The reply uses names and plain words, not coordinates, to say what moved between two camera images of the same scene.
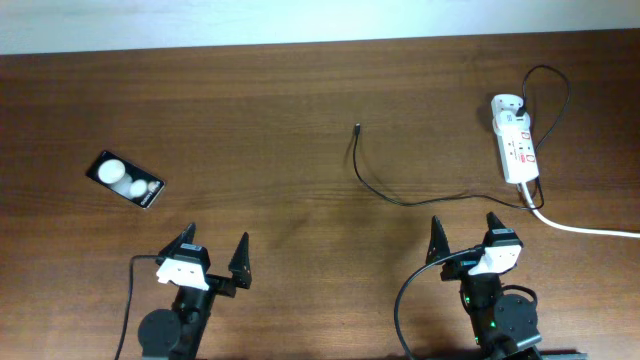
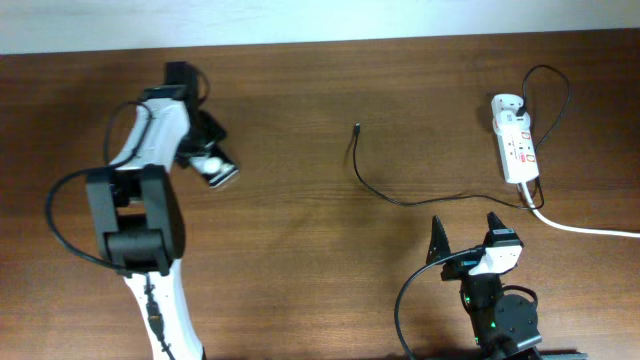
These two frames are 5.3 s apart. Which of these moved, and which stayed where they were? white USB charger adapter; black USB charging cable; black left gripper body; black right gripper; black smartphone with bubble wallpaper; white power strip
Moved: black left gripper body; black smartphone with bubble wallpaper
Stayed: white USB charger adapter; black right gripper; black USB charging cable; white power strip
